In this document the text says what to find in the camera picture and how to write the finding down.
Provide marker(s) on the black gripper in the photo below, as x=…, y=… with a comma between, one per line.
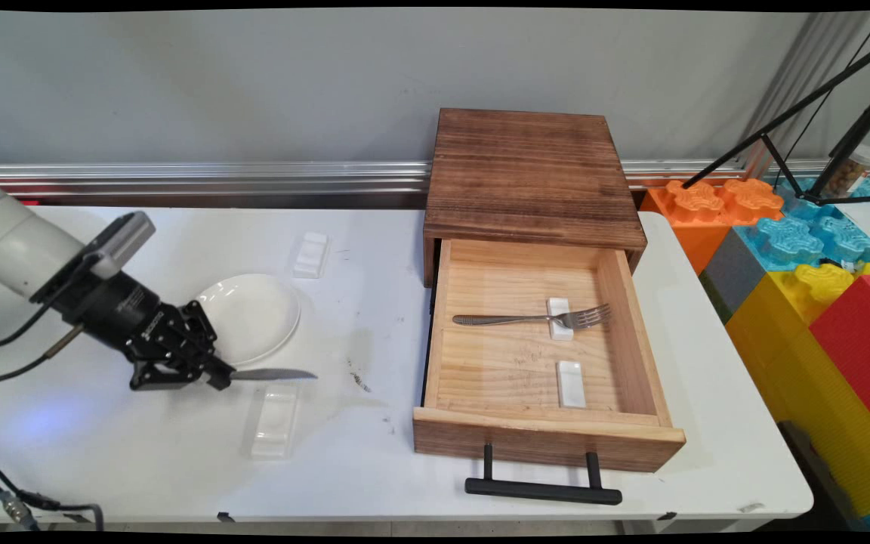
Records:
x=118, y=310

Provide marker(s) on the steel table knife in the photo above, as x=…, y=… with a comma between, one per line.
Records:
x=276, y=374

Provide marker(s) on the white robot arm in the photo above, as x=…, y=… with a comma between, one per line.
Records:
x=12, y=242

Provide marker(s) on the white round plate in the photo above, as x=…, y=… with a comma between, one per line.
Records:
x=254, y=313

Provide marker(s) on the white ceramic cutlery rest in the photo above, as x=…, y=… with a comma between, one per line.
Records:
x=572, y=385
x=560, y=332
x=311, y=254
x=275, y=423

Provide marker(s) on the steel fork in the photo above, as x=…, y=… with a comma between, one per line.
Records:
x=510, y=319

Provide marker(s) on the dark wooden cabinet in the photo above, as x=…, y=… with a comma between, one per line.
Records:
x=526, y=174

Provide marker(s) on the orange foam block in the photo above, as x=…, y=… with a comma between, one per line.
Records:
x=695, y=227

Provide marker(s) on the grey foam block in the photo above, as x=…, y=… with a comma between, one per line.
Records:
x=729, y=272

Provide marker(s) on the blue foam block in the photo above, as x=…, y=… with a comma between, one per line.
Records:
x=797, y=242

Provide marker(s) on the red foam block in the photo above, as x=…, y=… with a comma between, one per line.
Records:
x=862, y=340

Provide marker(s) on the clear jar with snacks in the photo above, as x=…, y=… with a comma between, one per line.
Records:
x=854, y=170

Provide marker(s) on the black tripod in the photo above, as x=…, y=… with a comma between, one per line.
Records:
x=858, y=136

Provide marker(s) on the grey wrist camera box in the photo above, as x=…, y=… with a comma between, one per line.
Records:
x=119, y=242

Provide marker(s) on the aluminium profile rail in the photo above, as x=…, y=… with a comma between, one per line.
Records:
x=178, y=177

